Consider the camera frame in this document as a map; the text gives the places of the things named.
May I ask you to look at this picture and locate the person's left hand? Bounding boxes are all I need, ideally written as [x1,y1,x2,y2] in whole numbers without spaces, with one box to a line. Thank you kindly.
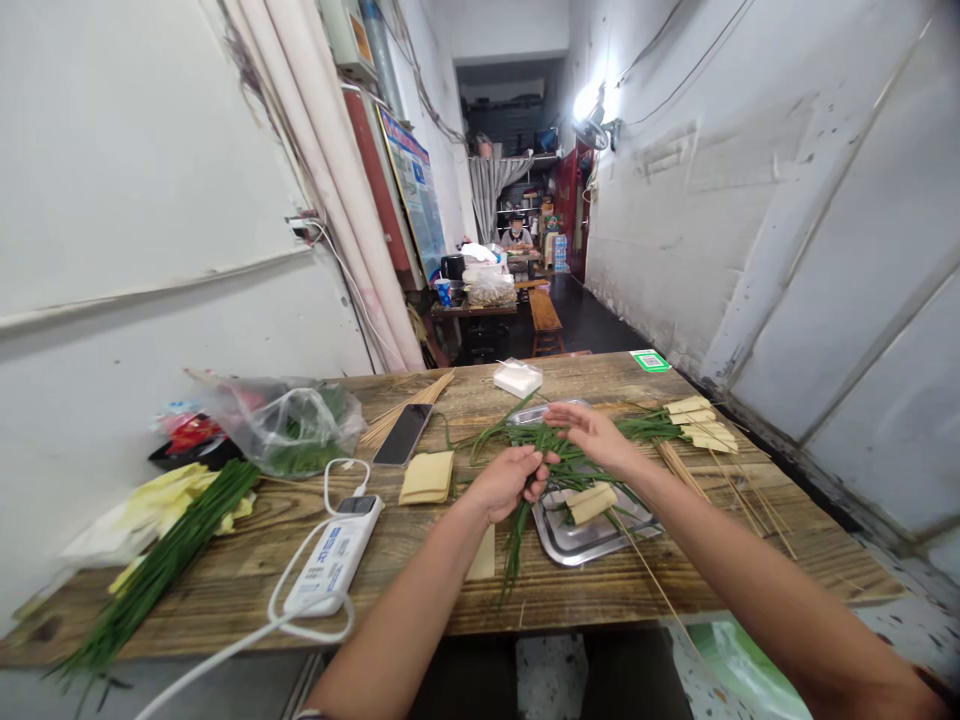
[478,444,562,527]

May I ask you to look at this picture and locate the person's right hand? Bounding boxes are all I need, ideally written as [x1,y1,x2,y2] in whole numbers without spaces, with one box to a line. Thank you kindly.
[540,401,640,476]

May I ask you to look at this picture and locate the person's left thumb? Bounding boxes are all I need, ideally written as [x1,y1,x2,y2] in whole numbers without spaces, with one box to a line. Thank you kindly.
[523,469,562,505]

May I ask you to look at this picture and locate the person's right fingers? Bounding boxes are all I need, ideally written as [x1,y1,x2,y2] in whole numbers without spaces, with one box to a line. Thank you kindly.
[540,401,601,426]

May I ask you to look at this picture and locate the person's left fingers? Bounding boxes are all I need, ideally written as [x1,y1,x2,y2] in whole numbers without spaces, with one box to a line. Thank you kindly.
[503,444,562,472]

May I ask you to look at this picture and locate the green chive bunch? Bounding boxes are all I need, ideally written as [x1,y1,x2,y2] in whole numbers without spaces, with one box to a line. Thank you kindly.
[470,389,666,606]

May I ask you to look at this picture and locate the tofu skin roll on skewer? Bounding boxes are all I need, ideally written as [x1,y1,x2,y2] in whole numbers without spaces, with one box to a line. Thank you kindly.
[563,481,710,680]

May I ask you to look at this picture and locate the white tissue pack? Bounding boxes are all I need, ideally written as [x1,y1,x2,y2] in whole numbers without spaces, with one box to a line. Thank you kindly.
[491,357,544,400]

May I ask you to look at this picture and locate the steel tray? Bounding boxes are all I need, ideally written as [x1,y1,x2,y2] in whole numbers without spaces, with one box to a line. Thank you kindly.
[505,397,666,568]

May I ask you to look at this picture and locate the tofu skin strip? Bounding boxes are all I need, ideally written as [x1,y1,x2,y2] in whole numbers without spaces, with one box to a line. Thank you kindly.
[464,524,497,583]

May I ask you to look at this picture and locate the wooden bench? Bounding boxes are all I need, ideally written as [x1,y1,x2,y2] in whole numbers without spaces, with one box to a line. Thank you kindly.
[527,287,566,358]

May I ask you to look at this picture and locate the stack of tofu skin sheets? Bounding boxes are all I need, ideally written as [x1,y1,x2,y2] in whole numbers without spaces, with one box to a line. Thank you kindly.
[397,449,457,507]

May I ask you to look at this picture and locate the pile of tofu chive skewers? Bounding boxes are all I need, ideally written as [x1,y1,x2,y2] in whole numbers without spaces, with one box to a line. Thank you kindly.
[614,395,799,562]

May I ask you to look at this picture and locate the black smartphone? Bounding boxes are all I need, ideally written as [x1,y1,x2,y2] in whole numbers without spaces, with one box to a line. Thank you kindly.
[371,402,436,469]

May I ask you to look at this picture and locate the pile of bare bamboo skewers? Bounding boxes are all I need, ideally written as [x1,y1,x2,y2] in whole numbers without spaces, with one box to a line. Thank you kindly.
[358,368,457,452]

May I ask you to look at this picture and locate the cluttered dark table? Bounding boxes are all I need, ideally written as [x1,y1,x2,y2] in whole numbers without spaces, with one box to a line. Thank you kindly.
[429,242,528,360]

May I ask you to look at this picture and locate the white power bank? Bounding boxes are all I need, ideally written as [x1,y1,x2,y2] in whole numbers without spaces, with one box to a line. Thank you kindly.
[282,494,386,619]

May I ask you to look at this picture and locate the striped curtain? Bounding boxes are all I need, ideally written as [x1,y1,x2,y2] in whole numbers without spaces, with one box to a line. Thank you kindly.
[467,152,536,246]

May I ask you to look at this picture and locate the clear bag of greens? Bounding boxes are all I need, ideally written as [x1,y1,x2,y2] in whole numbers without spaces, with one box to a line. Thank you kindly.
[185,370,369,482]

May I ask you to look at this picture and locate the green plastic bag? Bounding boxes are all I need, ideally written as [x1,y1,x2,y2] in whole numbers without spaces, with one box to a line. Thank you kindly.
[685,620,813,720]

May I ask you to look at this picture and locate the black bowl with red packets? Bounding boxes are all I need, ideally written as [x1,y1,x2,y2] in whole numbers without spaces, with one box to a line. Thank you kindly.
[146,399,246,473]

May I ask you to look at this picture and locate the yellow plastic bag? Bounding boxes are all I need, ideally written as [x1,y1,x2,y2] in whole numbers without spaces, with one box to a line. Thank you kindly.
[107,461,258,595]

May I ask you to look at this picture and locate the long tidy chive bundle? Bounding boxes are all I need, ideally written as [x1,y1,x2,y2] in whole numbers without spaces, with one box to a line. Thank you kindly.
[43,458,262,680]

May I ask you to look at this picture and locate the grey electric box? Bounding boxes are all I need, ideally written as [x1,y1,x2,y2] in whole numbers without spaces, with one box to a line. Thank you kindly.
[317,0,381,82]

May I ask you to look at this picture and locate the blue wall poster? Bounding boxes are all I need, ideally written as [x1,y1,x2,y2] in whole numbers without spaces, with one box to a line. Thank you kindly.
[376,104,450,284]

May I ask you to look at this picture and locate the white charging cable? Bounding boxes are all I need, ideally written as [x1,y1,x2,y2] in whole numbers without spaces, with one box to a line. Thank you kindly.
[133,457,373,720]

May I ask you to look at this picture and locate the wall fan with lamp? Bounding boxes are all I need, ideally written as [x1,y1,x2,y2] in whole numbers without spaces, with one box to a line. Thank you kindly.
[572,80,624,153]

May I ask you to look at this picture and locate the wall socket with plug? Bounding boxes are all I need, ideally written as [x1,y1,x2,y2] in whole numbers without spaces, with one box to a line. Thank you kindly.
[284,212,325,247]

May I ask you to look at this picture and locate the white wall pipes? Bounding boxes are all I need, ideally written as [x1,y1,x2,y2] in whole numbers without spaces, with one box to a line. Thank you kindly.
[221,0,427,373]

